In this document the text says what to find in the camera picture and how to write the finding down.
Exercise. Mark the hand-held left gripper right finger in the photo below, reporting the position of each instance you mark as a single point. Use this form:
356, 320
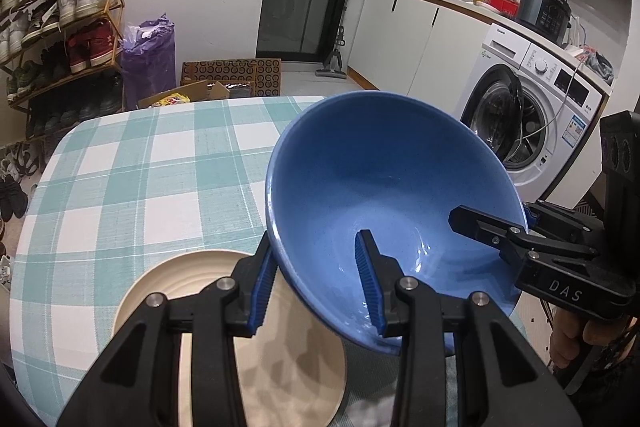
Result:
367, 277

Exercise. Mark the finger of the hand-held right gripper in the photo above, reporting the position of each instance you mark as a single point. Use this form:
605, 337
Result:
570, 224
480, 224

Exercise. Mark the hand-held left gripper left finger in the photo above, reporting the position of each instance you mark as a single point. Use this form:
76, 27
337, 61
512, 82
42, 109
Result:
262, 292

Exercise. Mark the large cream plate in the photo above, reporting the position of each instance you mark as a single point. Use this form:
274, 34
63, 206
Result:
175, 272

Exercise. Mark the blue bowl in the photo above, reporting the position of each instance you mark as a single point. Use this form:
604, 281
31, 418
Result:
375, 167

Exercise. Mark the person's right hand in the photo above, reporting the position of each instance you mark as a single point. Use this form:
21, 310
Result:
562, 332

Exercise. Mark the white washing machine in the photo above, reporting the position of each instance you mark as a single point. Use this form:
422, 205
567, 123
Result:
545, 117

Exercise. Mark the grey crumpled bag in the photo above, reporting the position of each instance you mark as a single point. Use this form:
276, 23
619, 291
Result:
597, 64

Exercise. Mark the teal checked tablecloth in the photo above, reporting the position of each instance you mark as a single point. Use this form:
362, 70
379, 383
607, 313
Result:
125, 187

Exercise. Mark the white kitchen cabinets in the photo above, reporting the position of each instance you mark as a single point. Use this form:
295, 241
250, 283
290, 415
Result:
400, 37

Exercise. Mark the black pressure cooker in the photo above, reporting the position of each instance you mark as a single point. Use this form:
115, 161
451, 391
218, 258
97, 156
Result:
542, 14

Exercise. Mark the yellow snack packet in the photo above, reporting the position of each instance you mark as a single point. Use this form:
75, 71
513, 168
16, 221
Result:
172, 99

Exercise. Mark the open cardboard box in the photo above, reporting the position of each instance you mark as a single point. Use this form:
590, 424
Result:
197, 89

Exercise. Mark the floor mop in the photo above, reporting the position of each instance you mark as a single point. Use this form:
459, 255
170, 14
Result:
332, 67

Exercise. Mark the red box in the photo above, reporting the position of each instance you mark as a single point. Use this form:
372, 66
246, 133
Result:
502, 3

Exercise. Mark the purple plastic bag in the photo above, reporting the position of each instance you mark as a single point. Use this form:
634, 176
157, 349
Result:
150, 67

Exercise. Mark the pile of sandals and sneakers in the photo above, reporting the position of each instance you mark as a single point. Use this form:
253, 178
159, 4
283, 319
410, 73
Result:
12, 197

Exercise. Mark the shoe rack with shoes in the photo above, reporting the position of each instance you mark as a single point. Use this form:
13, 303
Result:
92, 42

